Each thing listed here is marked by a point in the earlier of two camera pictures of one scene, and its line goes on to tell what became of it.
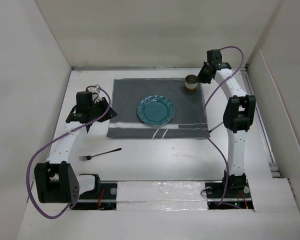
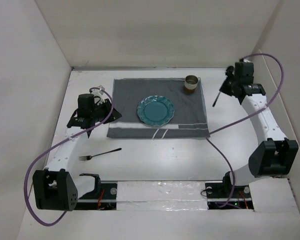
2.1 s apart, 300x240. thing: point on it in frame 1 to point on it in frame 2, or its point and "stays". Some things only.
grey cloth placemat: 127,93 stays
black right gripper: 201,78 to 230,75
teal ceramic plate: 155,110 stays
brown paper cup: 191,83 stays
